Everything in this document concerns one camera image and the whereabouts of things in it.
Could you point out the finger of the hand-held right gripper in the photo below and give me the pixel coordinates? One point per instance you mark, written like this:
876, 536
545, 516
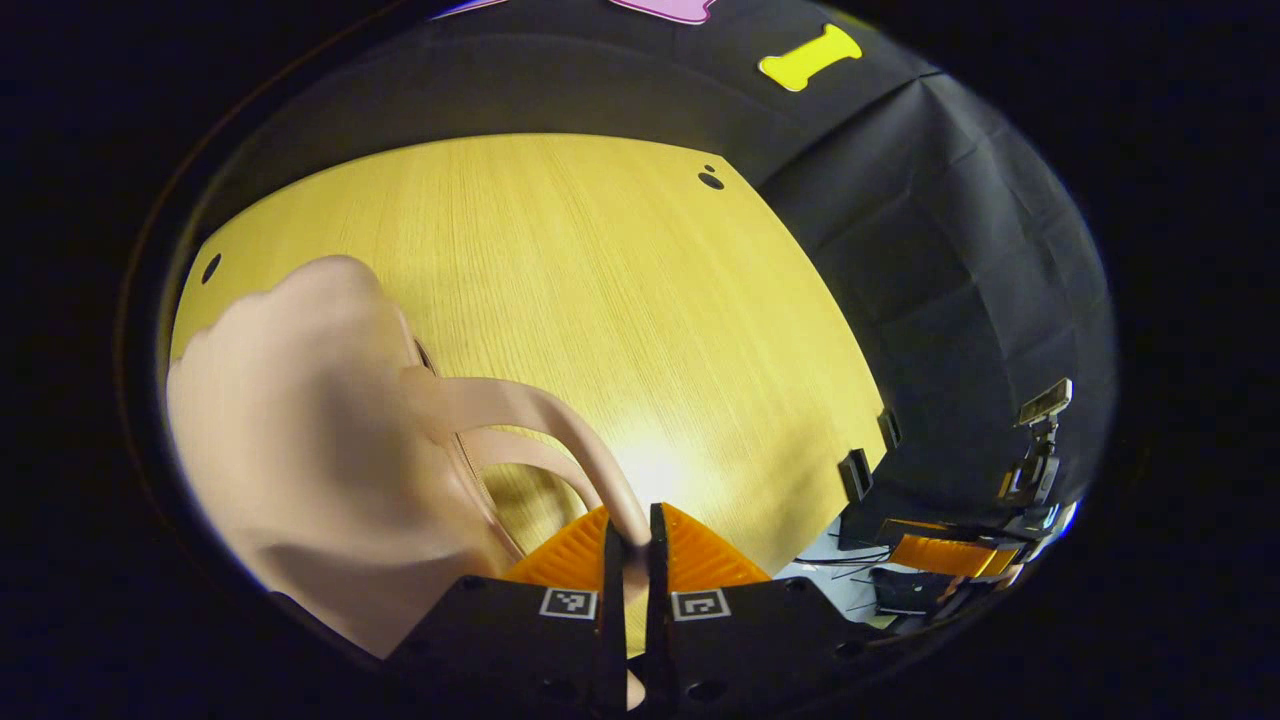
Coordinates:
910, 590
945, 555

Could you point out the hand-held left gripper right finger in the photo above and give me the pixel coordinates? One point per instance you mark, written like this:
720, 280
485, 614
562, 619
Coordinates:
760, 640

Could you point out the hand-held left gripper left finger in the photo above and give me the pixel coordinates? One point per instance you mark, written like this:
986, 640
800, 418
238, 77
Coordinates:
500, 640

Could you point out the black backdrop cloth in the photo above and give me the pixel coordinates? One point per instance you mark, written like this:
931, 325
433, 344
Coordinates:
950, 250

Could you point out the black table bracket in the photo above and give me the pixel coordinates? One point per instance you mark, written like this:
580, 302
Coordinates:
856, 478
889, 430

